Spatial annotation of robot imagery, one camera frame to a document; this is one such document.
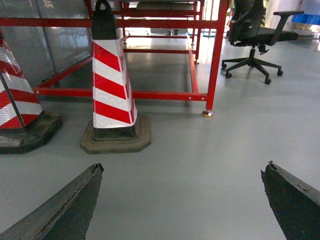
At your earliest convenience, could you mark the red white traffic cone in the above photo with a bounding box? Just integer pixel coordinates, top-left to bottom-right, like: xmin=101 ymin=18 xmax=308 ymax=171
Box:
xmin=80 ymin=0 xmax=151 ymax=155

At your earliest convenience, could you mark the black office chair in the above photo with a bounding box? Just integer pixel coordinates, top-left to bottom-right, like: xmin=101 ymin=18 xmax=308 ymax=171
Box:
xmin=221 ymin=0 xmax=304 ymax=85

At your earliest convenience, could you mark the red metal table frame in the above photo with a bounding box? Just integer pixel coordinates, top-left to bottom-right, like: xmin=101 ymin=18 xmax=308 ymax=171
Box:
xmin=0 ymin=0 xmax=229 ymax=117

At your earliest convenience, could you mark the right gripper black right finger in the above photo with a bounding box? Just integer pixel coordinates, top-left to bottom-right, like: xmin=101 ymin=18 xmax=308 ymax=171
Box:
xmin=261 ymin=161 xmax=320 ymax=240

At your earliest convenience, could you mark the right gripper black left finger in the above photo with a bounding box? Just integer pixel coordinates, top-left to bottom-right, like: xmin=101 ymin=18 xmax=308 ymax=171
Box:
xmin=0 ymin=163 xmax=104 ymax=240

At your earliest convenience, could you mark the red white cone left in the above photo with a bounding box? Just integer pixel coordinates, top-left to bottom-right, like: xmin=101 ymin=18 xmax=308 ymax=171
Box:
xmin=0 ymin=36 xmax=62 ymax=155

